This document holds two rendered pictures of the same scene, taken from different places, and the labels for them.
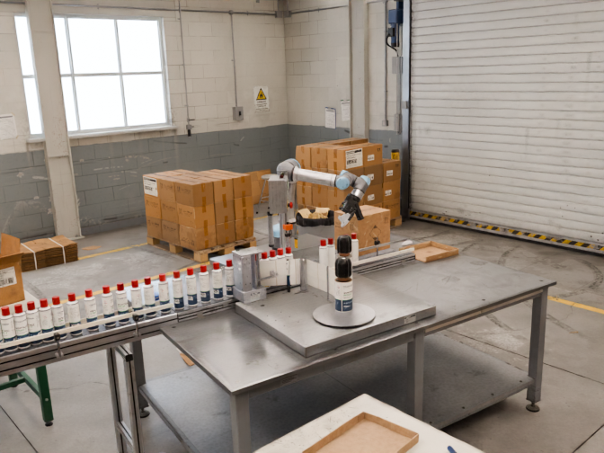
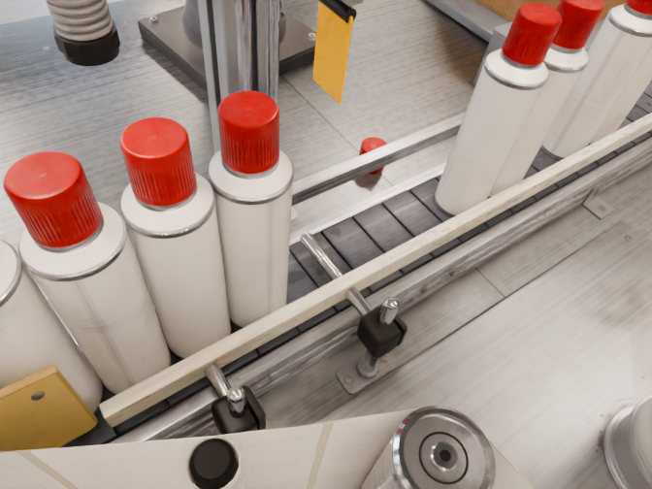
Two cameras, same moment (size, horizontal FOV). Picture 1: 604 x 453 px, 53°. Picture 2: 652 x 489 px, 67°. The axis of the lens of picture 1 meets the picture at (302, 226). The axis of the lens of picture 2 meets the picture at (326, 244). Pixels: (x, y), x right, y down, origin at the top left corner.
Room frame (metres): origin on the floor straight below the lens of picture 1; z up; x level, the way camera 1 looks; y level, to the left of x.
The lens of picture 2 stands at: (3.12, 0.06, 1.25)
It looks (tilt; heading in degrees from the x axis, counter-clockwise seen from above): 51 degrees down; 352
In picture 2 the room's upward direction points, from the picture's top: 8 degrees clockwise
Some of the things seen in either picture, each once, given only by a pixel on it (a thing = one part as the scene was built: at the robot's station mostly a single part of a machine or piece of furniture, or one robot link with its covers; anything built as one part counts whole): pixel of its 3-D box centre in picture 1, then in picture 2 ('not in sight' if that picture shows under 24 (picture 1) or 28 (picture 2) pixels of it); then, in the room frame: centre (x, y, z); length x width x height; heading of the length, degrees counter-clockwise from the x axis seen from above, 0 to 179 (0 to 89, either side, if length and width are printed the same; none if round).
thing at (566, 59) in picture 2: (331, 254); (530, 108); (3.51, -0.17, 0.98); 0.05 x 0.05 x 0.20
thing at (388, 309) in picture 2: not in sight; (378, 339); (3.31, -0.02, 0.89); 0.03 x 0.03 x 0.12; 33
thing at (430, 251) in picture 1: (428, 251); not in sight; (3.95, -0.85, 0.85); 0.30 x 0.26 x 0.04; 123
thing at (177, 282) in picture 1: (177, 289); not in sight; (2.98, 0.65, 0.98); 0.05 x 0.05 x 0.20
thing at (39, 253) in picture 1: (43, 253); not in sight; (6.85, 3.02, 0.11); 0.65 x 0.54 x 0.22; 128
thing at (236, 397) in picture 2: not in sight; (230, 404); (3.26, 0.10, 0.89); 0.06 x 0.03 x 0.12; 33
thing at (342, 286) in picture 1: (343, 286); not in sight; (2.81, -0.19, 1.04); 0.09 x 0.09 x 0.29
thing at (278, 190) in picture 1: (279, 194); not in sight; (3.42, 0.12, 1.38); 0.17 x 0.10 x 0.19; 178
